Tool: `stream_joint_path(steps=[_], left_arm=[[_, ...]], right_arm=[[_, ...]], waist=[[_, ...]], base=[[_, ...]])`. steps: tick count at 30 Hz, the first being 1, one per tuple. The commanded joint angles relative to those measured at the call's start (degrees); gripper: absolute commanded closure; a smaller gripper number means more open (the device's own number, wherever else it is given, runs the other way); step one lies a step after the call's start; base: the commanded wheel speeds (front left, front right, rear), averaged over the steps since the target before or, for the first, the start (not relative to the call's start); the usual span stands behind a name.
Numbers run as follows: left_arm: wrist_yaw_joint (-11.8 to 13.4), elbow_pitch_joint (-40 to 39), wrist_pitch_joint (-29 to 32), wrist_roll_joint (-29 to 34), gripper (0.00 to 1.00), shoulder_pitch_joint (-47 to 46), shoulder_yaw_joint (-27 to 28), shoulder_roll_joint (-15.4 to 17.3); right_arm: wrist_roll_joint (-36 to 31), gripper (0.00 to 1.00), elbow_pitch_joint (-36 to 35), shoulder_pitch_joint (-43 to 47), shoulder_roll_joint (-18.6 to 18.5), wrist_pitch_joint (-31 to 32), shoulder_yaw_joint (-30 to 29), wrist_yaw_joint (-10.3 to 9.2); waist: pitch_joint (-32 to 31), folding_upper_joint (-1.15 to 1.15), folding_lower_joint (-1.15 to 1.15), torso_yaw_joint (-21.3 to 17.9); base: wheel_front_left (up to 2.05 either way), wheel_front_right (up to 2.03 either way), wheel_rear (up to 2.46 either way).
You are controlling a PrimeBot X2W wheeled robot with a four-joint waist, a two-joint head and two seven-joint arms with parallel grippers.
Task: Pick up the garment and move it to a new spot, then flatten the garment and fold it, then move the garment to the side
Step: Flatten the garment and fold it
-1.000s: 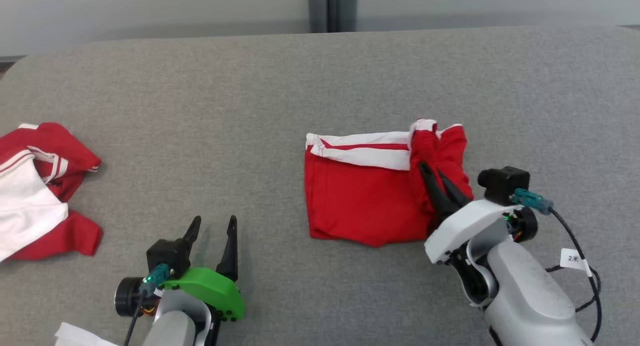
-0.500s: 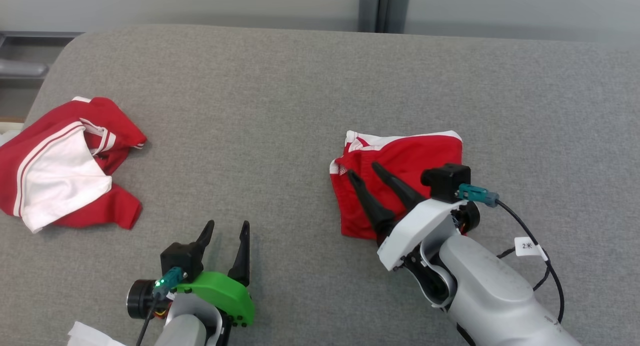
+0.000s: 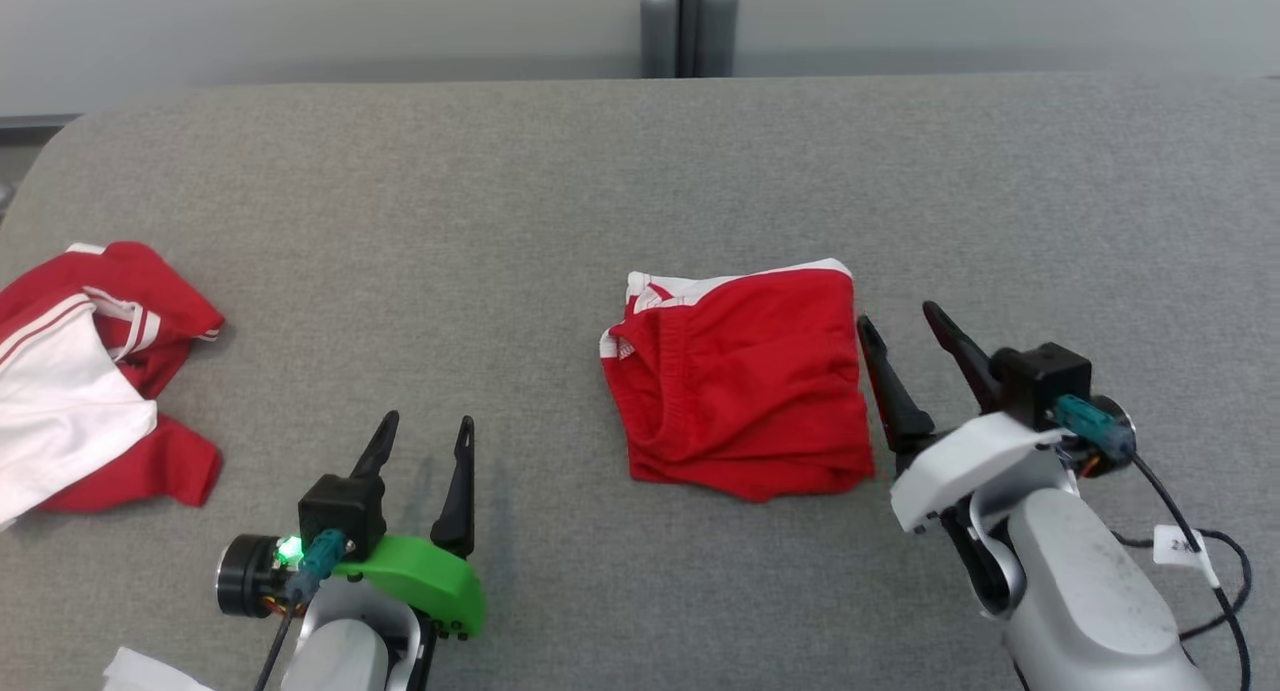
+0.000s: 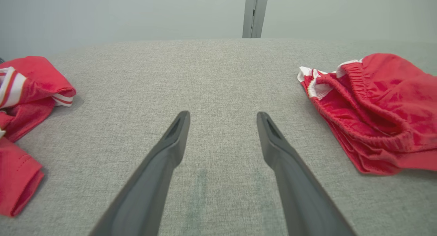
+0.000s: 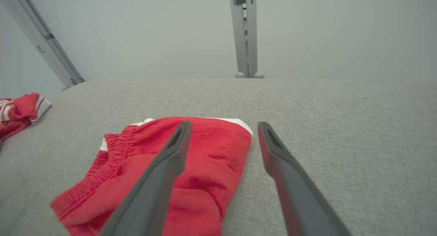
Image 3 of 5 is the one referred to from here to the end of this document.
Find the red and white basketball jersey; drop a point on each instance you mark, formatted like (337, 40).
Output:
(60, 411)

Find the black right wrist cylinder module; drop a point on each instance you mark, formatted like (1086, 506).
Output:
(1118, 413)

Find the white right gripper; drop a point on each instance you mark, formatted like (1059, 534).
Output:
(970, 466)

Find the white paper scrap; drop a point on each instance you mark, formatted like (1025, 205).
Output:
(145, 673)

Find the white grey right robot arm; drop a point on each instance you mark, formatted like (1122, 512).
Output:
(1090, 591)

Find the black left wrist cylinder module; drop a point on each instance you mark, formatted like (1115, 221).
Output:
(240, 576)

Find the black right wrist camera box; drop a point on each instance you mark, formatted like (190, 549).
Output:
(1040, 381)

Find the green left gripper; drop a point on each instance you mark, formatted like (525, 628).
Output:
(430, 576)

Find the black wrist cylinder module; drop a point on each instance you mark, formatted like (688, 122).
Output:
(1118, 413)
(240, 576)

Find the red shorts with white trim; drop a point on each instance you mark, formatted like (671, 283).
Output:
(750, 391)

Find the grey metal wall post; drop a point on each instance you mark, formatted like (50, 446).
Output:
(690, 21)

